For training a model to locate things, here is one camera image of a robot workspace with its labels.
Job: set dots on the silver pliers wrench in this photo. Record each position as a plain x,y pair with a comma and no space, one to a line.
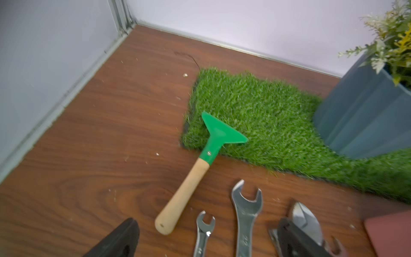
305,220

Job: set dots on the large silver combination wrench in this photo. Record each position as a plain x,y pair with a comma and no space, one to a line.
247,212

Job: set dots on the green artificial grass mat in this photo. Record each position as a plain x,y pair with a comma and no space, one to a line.
277,119

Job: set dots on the pink plastic storage box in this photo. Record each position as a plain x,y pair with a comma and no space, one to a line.
390,235

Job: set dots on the potted plant in grey pot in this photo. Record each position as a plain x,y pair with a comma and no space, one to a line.
368,113

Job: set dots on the medium silver wrench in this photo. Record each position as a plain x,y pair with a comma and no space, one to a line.
204,231

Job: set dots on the green hand shovel wooden handle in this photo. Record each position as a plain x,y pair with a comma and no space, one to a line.
219,134

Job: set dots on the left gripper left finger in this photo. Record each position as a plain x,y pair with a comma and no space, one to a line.
121,242

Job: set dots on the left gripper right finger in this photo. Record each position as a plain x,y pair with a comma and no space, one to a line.
293,242

